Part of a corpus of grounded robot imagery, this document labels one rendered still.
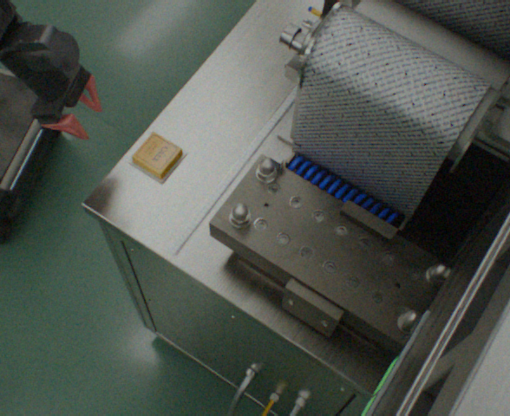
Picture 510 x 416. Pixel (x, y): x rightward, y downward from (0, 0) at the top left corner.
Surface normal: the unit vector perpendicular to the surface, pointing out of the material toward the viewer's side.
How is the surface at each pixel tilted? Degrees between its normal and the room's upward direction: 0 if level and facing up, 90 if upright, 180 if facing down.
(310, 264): 0
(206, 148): 0
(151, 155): 0
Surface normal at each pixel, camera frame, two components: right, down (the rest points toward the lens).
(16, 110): 0.03, -0.42
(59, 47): 0.84, 0.04
